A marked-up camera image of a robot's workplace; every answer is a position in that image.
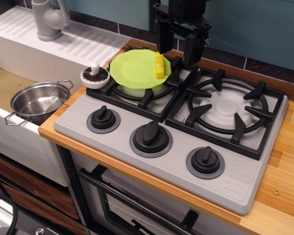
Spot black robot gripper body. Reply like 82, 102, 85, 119
153, 0, 211, 47

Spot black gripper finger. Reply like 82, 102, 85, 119
184, 33, 204, 67
154, 19, 173, 54

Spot yellow toy fry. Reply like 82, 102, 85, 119
155, 52, 165, 78

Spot green plastic plate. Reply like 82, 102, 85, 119
110, 49, 172, 89

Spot white toy mushroom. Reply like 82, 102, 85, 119
80, 62, 110, 90

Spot small steel pot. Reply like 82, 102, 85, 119
4, 80, 74, 126

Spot white toy sink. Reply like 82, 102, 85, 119
0, 6, 130, 187

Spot left black burner grate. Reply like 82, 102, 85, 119
86, 47, 198, 122

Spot black burner grate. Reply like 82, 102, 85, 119
86, 47, 198, 122
166, 68, 289, 160

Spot middle black stove knob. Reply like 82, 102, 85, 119
129, 121, 173, 158

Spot black stove knob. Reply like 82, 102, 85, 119
186, 146, 225, 180
129, 121, 173, 158
86, 105, 121, 134

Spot left black stove knob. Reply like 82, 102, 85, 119
86, 105, 121, 134

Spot right black burner grate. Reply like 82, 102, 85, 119
166, 68, 289, 160

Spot grey toy faucet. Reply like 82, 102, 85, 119
31, 0, 70, 42

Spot right black stove knob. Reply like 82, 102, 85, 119
186, 146, 225, 180

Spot grey toy stove top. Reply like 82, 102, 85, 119
53, 48, 290, 216

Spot toy oven door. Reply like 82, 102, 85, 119
78, 165, 240, 235

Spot wooden drawer fronts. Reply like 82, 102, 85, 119
0, 153, 87, 235

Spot black braided cable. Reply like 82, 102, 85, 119
0, 193, 19, 235

